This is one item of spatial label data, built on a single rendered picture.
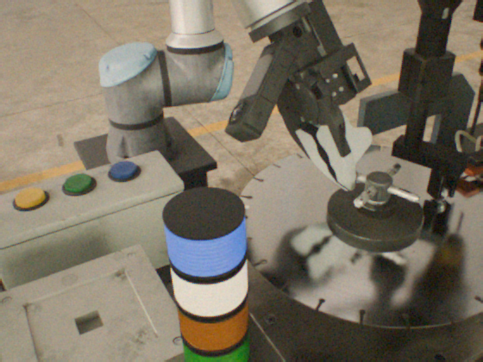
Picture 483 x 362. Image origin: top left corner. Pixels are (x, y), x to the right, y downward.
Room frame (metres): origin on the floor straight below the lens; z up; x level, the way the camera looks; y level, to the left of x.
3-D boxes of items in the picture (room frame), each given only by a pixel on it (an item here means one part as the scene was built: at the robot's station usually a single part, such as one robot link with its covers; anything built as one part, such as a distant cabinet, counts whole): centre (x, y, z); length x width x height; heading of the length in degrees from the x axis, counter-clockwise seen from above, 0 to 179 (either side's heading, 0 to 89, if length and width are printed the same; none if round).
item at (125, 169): (0.66, 0.19, 0.90); 0.04 x 0.04 x 0.02
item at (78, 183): (0.62, 0.25, 0.90); 0.04 x 0.04 x 0.02
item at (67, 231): (0.61, 0.24, 0.82); 0.28 x 0.11 x 0.15; 118
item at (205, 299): (0.22, 0.02, 1.11); 0.05 x 0.04 x 0.03; 28
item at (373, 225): (0.47, -0.15, 0.96); 0.11 x 0.11 x 0.03
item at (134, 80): (0.97, 0.22, 0.91); 0.13 x 0.12 x 0.14; 102
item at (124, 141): (0.97, 0.23, 0.80); 0.15 x 0.15 x 0.10
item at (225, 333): (0.22, 0.02, 1.08); 0.05 x 0.04 x 0.03; 28
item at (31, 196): (0.59, 0.31, 0.90); 0.04 x 0.04 x 0.02
